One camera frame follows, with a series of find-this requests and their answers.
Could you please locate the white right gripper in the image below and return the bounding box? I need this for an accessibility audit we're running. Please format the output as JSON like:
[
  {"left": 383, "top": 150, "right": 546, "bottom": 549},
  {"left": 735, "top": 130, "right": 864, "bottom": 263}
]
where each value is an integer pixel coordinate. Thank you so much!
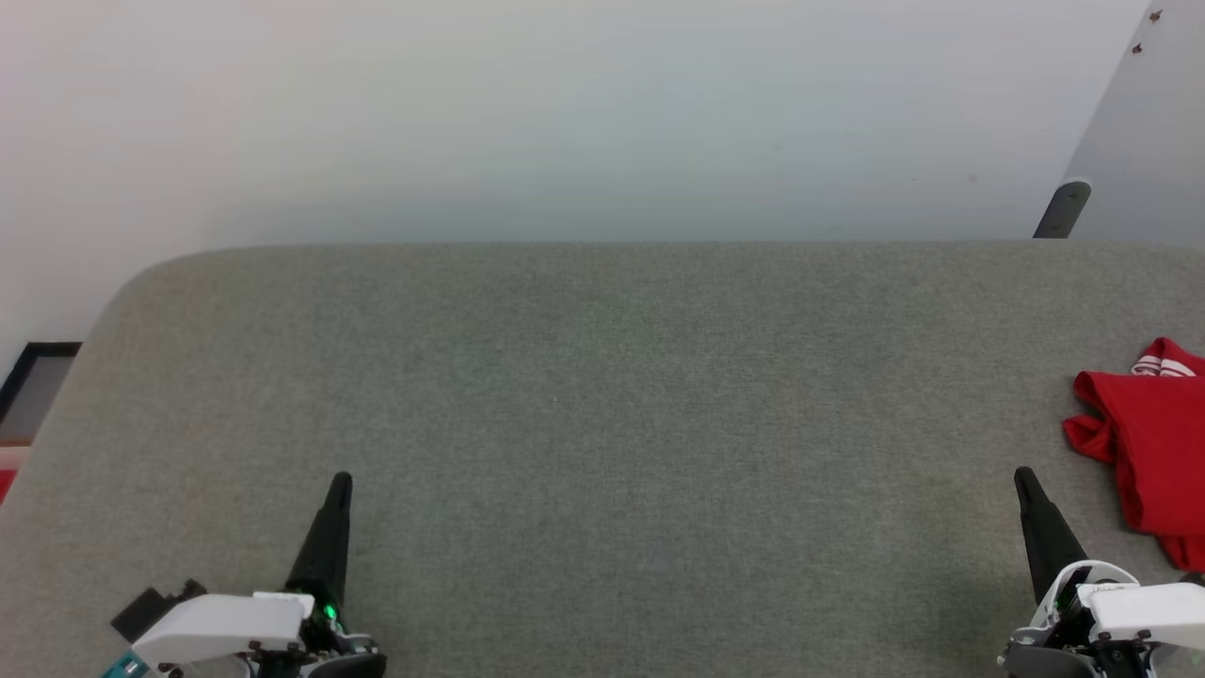
[{"left": 998, "top": 465, "right": 1205, "bottom": 678}]

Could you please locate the red and white basketball jersey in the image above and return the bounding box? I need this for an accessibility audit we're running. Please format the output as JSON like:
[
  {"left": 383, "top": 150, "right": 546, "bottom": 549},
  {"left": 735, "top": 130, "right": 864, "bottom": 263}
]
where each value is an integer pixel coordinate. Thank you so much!
[{"left": 1062, "top": 336, "right": 1205, "bottom": 573}]

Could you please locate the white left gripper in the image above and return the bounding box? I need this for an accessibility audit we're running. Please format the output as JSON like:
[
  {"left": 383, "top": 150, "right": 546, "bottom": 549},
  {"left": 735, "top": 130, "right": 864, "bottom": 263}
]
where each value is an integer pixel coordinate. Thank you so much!
[{"left": 132, "top": 472, "right": 387, "bottom": 678}]

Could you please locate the grey vertical wall strip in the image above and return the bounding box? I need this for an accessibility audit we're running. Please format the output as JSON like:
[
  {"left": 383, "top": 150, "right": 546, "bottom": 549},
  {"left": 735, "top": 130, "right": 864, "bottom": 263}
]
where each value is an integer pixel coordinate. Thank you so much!
[{"left": 1032, "top": 179, "right": 1093, "bottom": 240}]

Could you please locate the black framed panel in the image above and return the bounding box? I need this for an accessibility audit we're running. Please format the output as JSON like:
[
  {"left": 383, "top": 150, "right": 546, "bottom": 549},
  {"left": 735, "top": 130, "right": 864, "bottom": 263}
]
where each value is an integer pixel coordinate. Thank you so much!
[{"left": 0, "top": 341, "right": 84, "bottom": 445}]

